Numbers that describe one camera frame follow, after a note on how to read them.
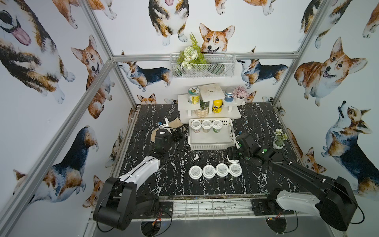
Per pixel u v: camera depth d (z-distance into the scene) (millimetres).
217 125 1001
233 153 733
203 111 1066
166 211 734
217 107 1097
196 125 1003
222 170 810
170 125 1092
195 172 799
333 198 394
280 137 918
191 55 795
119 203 412
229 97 979
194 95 954
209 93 974
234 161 834
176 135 765
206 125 993
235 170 802
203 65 843
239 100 977
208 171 803
